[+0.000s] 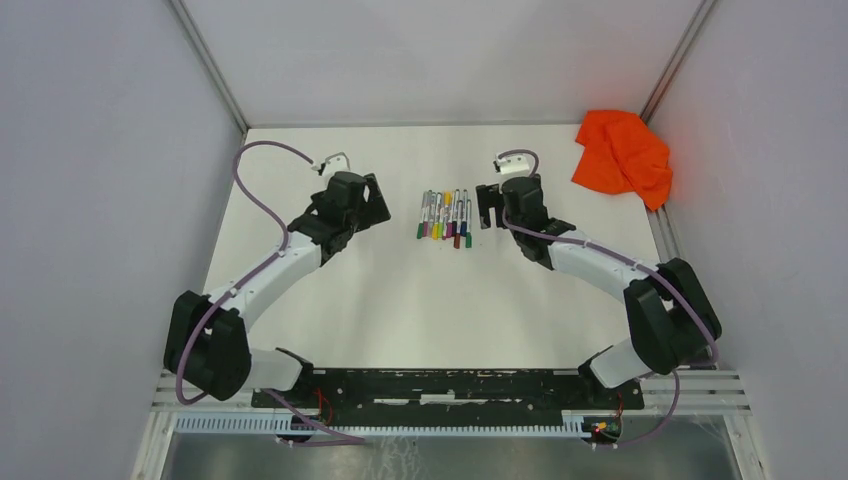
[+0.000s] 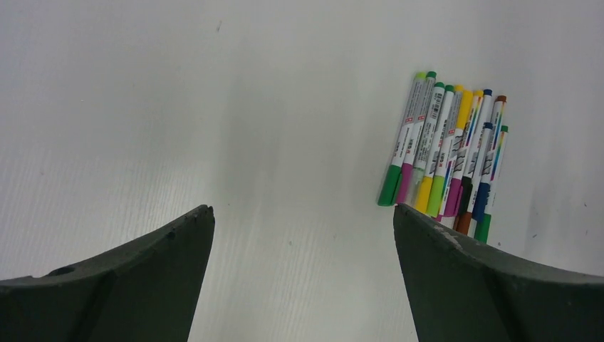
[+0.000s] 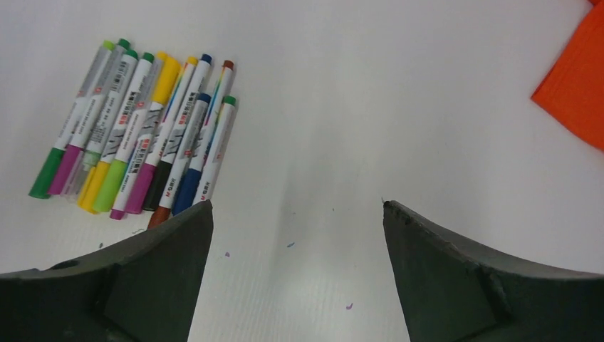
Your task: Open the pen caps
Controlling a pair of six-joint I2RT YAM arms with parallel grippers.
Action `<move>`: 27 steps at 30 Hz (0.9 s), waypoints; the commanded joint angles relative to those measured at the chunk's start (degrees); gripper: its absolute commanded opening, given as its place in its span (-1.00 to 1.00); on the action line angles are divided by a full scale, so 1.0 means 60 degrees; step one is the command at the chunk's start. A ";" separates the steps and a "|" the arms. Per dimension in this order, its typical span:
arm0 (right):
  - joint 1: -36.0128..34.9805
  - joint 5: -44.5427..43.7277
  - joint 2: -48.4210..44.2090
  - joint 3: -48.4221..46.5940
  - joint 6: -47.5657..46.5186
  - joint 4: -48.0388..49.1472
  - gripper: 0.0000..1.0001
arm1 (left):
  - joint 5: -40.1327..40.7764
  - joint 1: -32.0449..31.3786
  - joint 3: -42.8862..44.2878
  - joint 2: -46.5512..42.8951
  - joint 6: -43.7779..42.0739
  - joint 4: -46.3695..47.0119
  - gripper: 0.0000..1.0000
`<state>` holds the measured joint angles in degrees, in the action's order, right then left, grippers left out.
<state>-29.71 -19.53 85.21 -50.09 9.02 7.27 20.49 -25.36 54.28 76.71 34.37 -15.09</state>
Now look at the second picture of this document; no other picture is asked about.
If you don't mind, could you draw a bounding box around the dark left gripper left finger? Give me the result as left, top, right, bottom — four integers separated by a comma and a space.
1, 205, 215, 341

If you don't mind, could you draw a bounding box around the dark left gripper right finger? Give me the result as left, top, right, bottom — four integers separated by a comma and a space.
393, 205, 603, 341

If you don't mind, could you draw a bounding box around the marker with dark green cap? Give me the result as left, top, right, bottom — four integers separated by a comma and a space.
474, 125, 509, 243

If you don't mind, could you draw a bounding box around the marker with blue cap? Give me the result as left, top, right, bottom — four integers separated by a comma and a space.
467, 123, 494, 222

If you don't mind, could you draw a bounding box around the marker with yellow cap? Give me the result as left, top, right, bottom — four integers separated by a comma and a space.
414, 85, 454, 214

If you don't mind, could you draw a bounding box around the marker with magenta cap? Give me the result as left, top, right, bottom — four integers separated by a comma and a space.
396, 71, 437, 204

